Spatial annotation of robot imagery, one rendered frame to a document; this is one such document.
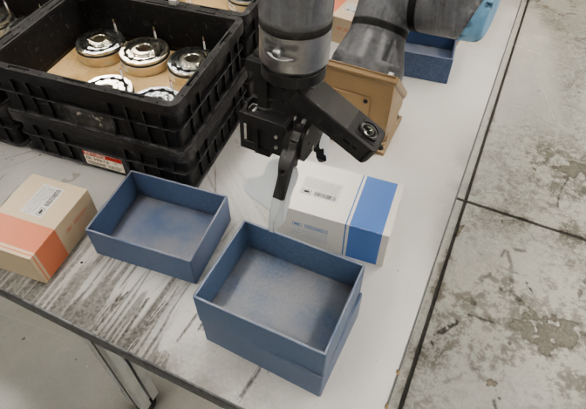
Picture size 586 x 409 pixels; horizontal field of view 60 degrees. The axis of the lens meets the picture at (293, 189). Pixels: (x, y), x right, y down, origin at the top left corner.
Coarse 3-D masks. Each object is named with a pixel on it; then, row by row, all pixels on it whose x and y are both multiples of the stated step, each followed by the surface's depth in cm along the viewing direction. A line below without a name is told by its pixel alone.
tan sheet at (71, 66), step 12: (60, 60) 108; (72, 60) 108; (60, 72) 105; (72, 72) 105; (84, 72) 105; (96, 72) 105; (108, 72) 105; (144, 84) 103; (156, 84) 103; (168, 84) 103
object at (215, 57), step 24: (120, 0) 106; (144, 0) 105; (240, 24) 99; (0, 48) 93; (216, 48) 93; (0, 72) 91; (24, 72) 88; (48, 72) 88; (96, 96) 86; (120, 96) 84; (144, 96) 84; (192, 96) 87
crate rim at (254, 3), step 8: (160, 0) 105; (256, 0) 105; (200, 8) 103; (208, 8) 103; (216, 8) 103; (248, 8) 103; (256, 8) 105; (240, 16) 101; (248, 16) 102; (248, 24) 103
